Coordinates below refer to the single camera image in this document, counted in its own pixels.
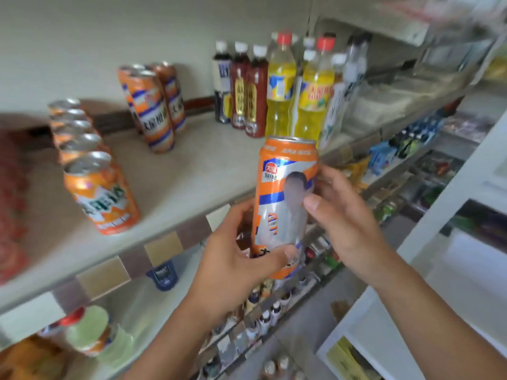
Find person's left hand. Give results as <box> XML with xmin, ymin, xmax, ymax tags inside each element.
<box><xmin>190</xmin><ymin>198</ymin><xmax>300</xmax><ymax>318</ymax></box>

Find person's right hand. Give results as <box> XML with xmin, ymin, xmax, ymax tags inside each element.
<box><xmin>303</xmin><ymin>164</ymin><xmax>392</xmax><ymax>283</ymax></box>

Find shrink-wrapped bottle pack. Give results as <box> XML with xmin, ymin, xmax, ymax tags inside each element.
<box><xmin>261</xmin><ymin>354</ymin><xmax>306</xmax><ymax>380</ymax></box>

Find white shelving unit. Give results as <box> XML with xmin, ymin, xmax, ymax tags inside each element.
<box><xmin>316</xmin><ymin>110</ymin><xmax>507</xmax><ymax>380</ymax></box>

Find row of red cans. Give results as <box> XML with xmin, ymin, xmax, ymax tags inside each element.
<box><xmin>0</xmin><ymin>130</ymin><xmax>31</xmax><ymax>286</ymax></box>

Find person's left forearm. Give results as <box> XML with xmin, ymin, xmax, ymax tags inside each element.
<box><xmin>123</xmin><ymin>296</ymin><xmax>238</xmax><ymax>380</ymax></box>

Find person's right forearm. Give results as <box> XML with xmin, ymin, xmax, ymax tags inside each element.
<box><xmin>362</xmin><ymin>253</ymin><xmax>507</xmax><ymax>380</ymax></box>

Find yellow goods box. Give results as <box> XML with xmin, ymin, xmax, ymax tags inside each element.
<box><xmin>344</xmin><ymin>154</ymin><xmax>371</xmax><ymax>186</ymax></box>

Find dark blue round bottle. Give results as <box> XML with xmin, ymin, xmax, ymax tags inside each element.
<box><xmin>145</xmin><ymin>260</ymin><xmax>178</xmax><ymax>291</ymax></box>

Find rows of small bottles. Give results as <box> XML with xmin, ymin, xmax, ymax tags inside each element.
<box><xmin>198</xmin><ymin>233</ymin><xmax>345</xmax><ymax>380</ymax></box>

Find blue goods packets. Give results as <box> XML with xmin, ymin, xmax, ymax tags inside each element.
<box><xmin>368</xmin><ymin>140</ymin><xmax>397</xmax><ymax>175</ymax></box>

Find stack of folded paper bags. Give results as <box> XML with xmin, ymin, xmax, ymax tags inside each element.
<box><xmin>348</xmin><ymin>74</ymin><xmax>436</xmax><ymax>131</ymax></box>

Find yellow flat box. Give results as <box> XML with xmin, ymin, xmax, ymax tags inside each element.
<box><xmin>325</xmin><ymin>337</ymin><xmax>381</xmax><ymax>380</ymax></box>

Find row of tall drink bottles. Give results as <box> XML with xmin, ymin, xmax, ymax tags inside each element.
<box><xmin>212</xmin><ymin>30</ymin><xmax>371</xmax><ymax>151</ymax></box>

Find pale green drink bottle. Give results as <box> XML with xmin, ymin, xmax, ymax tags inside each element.
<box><xmin>37</xmin><ymin>305</ymin><xmax>134</xmax><ymax>368</ymax></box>

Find yellow label tea bottle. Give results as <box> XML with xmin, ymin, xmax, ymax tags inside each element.
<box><xmin>0</xmin><ymin>336</ymin><xmax>68</xmax><ymax>380</ymax></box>

